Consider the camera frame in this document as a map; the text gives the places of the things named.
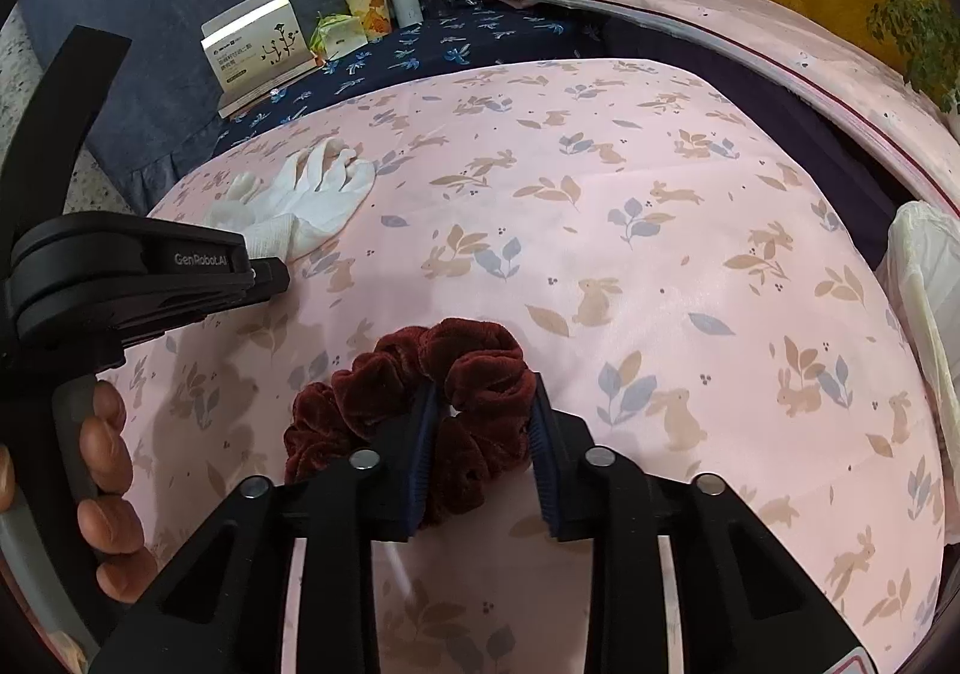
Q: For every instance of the navy floral cloth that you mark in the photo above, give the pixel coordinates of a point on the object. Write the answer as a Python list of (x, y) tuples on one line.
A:
[(420, 59)]

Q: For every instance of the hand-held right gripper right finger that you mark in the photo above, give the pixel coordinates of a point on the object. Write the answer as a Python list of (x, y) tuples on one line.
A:
[(544, 449)]

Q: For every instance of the white card box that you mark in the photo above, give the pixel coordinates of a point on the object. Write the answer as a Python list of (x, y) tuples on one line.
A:
[(255, 51)]

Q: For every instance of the dark red velvet scrunchie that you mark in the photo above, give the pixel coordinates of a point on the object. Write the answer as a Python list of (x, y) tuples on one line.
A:
[(465, 359)]

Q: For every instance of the yellow floral tin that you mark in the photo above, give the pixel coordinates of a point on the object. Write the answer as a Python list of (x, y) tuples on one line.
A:
[(369, 10)]

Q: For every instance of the small green white box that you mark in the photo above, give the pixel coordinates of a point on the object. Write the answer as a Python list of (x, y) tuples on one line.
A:
[(339, 36)]

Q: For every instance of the trash bin with white bag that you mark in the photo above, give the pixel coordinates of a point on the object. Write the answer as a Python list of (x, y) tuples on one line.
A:
[(922, 284)]

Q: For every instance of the pink tablecloth with red stripe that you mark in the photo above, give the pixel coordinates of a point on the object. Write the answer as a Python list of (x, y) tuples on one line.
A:
[(825, 81)]

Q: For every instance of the pink rabbit print cloth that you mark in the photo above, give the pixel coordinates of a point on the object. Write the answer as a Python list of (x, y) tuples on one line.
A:
[(600, 231)]

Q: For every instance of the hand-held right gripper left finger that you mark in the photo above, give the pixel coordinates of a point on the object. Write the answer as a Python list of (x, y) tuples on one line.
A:
[(424, 449)]

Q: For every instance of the person's left hand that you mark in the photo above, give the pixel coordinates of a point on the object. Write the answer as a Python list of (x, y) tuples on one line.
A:
[(112, 524)]

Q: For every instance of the white cotton glove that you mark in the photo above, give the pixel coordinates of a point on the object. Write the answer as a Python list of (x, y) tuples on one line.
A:
[(232, 209), (334, 201)]

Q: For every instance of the dark purple cloth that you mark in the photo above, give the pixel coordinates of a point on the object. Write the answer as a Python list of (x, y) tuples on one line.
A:
[(787, 141)]

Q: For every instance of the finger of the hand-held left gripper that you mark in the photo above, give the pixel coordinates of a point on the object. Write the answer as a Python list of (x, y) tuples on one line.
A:
[(270, 276)]

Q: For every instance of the green plant in white pot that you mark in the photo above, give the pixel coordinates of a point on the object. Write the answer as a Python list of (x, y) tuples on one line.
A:
[(915, 21)]

